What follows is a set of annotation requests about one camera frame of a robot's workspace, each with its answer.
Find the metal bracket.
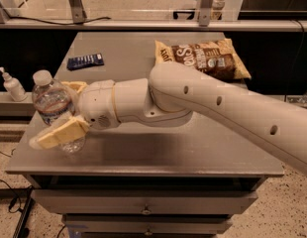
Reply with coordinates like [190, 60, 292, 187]
[68, 0, 87, 24]
[197, 0, 213, 27]

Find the metal bracket right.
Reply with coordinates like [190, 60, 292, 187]
[197, 0, 213, 27]

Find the white pump dispenser bottle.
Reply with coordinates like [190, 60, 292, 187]
[0, 67, 27, 102]

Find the clear plastic water bottle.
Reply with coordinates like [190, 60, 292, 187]
[32, 70, 85, 154]

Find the blue snack bar wrapper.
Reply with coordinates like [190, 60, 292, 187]
[66, 54, 104, 71]

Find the grey upper drawer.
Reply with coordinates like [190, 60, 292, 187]
[32, 189, 257, 215]

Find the grey lower drawer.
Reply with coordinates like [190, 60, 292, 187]
[62, 214, 232, 235]

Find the black floor cable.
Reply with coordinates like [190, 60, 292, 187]
[0, 137, 34, 215]

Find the yellow brown chip bag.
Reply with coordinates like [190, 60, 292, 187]
[155, 39, 252, 81]

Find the grey drawer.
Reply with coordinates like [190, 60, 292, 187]
[62, 214, 232, 235]
[32, 189, 257, 215]

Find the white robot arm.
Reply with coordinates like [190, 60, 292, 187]
[29, 61, 307, 176]

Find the metal bracket left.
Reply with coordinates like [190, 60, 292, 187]
[68, 0, 87, 24]

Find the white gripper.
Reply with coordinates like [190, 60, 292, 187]
[29, 80, 120, 150]

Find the black cable on shelf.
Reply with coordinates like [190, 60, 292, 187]
[4, 0, 112, 27]

